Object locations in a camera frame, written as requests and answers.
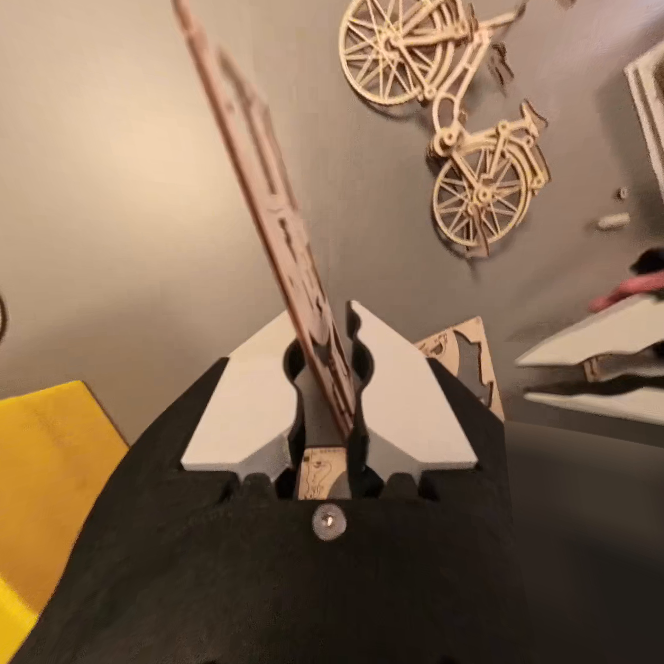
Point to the wooden bicycle model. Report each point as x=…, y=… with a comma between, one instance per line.
x=446, y=140

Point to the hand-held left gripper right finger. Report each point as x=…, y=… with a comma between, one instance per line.
x=410, y=404

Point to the small pale cylinder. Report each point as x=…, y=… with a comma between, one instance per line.
x=613, y=221

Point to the person's right hand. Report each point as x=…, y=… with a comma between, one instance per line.
x=630, y=290

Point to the white instruction booklet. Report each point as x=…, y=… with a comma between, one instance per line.
x=651, y=93

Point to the thin laser-cut wooden parts sheet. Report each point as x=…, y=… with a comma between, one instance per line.
x=259, y=171

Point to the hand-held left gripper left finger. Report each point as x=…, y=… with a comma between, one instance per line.
x=233, y=415

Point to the yellow box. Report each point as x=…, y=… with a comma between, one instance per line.
x=46, y=467

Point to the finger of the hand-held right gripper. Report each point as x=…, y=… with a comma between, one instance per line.
x=612, y=402
x=617, y=332

